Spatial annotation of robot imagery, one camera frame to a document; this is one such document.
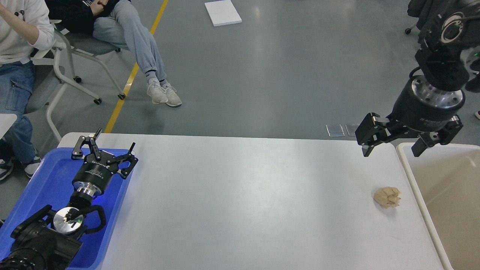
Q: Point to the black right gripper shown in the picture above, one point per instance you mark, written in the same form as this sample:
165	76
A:
420	110

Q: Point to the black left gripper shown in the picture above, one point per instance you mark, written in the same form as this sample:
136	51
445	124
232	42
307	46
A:
95	172

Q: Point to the brown paper ball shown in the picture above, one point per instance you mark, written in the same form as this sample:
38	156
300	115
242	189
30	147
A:
387	197

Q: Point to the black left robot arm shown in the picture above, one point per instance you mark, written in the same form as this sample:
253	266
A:
65	217

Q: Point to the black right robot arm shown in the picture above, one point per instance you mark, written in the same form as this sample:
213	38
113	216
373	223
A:
449	43

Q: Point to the right floor socket plate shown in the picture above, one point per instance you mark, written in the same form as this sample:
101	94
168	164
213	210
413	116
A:
351	129

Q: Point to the floor socket plate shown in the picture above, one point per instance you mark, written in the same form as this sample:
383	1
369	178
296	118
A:
335	130
351	129

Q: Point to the blue plastic tray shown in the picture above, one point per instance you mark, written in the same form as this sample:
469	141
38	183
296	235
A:
51	185

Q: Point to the beige plastic bin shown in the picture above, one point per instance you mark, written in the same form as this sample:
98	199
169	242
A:
446	183

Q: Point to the left floor socket plate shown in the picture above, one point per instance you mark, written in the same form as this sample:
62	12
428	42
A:
335	130

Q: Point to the white side table corner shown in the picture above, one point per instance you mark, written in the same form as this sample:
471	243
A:
6	121

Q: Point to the grey office chair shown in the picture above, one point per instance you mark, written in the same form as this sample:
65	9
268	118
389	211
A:
50	82

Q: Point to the chair with dark jacket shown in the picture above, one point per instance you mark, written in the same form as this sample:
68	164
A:
419	9

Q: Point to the seated person in jeans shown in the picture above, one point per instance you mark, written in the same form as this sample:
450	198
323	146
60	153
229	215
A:
118	23

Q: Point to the seated person white sweater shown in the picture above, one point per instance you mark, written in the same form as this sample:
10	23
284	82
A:
24	26

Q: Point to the white flat box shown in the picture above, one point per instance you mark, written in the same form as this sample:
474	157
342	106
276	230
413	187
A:
222	13

